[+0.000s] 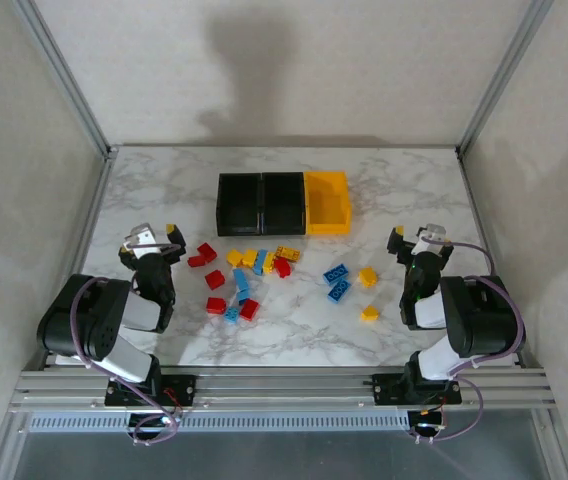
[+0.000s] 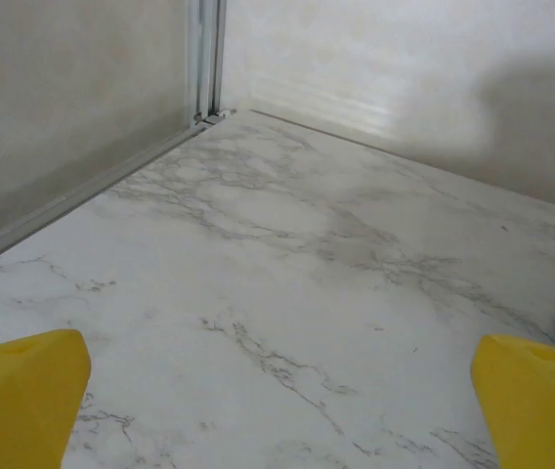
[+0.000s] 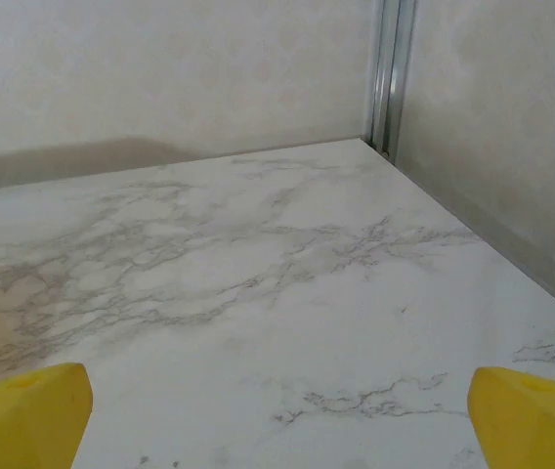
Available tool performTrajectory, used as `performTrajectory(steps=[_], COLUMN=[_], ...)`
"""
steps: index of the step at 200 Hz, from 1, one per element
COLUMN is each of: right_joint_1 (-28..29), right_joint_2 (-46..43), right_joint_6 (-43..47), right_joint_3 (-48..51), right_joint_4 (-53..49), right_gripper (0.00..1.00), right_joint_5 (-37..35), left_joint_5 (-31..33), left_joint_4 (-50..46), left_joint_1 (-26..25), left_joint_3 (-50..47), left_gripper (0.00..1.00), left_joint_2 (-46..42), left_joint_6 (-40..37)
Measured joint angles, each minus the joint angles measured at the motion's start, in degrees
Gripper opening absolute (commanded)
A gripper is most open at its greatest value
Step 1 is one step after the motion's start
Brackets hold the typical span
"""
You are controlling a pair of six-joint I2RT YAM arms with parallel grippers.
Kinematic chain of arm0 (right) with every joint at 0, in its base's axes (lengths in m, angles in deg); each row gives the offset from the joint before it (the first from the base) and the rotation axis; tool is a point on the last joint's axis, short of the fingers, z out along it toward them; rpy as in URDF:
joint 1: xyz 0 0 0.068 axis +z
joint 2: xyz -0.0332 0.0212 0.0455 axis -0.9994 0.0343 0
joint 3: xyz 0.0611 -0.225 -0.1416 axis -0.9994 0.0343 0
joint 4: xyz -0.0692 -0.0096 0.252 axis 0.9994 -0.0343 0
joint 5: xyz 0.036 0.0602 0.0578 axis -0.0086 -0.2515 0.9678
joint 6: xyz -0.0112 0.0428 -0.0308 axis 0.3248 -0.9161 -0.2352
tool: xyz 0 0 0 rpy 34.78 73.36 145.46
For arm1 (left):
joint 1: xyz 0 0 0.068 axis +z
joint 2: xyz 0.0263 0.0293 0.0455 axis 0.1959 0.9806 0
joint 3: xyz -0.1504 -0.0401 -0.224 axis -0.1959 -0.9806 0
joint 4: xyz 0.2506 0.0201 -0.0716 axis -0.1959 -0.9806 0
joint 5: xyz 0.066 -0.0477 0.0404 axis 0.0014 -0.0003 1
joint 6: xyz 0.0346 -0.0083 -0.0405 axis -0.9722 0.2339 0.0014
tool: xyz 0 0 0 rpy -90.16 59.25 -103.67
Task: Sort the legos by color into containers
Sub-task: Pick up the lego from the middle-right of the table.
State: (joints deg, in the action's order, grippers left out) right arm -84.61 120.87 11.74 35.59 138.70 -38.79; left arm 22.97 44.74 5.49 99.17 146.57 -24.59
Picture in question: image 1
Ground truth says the grey slotted cable duct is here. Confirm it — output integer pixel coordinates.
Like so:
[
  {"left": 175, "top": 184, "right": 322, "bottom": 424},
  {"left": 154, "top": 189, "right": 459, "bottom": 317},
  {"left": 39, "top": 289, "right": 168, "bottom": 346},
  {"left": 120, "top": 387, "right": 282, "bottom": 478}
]
[{"left": 28, "top": 410, "right": 411, "bottom": 434}]

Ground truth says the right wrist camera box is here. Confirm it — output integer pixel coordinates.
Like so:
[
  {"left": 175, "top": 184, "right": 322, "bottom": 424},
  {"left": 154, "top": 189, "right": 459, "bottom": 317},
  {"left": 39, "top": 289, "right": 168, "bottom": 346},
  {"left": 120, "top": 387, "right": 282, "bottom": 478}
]
[{"left": 412, "top": 223, "right": 453, "bottom": 256}]

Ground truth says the thin aluminium side rail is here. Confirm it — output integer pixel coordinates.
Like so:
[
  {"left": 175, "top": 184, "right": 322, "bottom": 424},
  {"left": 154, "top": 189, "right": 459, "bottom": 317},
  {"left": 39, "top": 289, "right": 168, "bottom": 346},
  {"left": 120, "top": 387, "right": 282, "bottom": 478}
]
[
  {"left": 71, "top": 149, "right": 118, "bottom": 281},
  {"left": 456, "top": 147, "right": 495, "bottom": 276}
]

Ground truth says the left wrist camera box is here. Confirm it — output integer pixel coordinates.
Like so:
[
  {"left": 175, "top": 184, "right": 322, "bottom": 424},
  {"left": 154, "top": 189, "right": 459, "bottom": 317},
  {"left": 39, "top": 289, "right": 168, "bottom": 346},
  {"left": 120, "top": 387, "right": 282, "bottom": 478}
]
[{"left": 121, "top": 223, "right": 161, "bottom": 261}]

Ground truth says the yellow plastic bin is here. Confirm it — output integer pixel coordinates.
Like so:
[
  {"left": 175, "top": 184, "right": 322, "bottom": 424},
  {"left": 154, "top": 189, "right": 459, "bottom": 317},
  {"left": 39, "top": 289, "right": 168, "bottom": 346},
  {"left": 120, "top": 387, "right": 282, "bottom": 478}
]
[{"left": 303, "top": 169, "right": 354, "bottom": 236}]

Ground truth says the aluminium frame post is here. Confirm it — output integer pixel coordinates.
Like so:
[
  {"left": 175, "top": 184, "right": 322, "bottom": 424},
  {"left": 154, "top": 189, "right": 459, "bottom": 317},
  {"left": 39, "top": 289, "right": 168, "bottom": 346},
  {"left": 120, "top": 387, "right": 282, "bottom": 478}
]
[
  {"left": 11, "top": 0, "right": 118, "bottom": 159},
  {"left": 456, "top": 0, "right": 558, "bottom": 157}
]

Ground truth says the black plastic bin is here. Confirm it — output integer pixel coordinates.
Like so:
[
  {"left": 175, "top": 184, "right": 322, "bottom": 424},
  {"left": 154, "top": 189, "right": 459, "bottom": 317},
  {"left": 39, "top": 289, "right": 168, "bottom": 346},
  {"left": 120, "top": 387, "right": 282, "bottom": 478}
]
[
  {"left": 216, "top": 172, "right": 265, "bottom": 237},
  {"left": 261, "top": 171, "right": 309, "bottom": 236}
]

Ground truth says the wide aluminium frame rail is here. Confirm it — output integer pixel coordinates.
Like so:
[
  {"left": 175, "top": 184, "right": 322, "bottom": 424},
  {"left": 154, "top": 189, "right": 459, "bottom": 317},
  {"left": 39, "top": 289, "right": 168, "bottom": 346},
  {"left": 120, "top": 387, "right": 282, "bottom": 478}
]
[{"left": 7, "top": 366, "right": 560, "bottom": 415}]

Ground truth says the aluminium frame leg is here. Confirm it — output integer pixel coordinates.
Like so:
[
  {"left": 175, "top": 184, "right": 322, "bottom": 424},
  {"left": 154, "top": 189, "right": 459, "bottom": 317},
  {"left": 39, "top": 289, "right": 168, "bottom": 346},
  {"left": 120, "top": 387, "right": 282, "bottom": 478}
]
[
  {"left": 531, "top": 412, "right": 568, "bottom": 480},
  {"left": 0, "top": 412, "right": 28, "bottom": 480}
]

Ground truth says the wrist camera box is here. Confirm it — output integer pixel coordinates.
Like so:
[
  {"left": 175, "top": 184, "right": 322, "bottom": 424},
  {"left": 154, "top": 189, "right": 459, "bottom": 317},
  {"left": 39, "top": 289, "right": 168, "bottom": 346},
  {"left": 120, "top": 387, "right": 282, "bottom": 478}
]
[
  {"left": 412, "top": 223, "right": 453, "bottom": 256},
  {"left": 121, "top": 223, "right": 161, "bottom": 261}
]

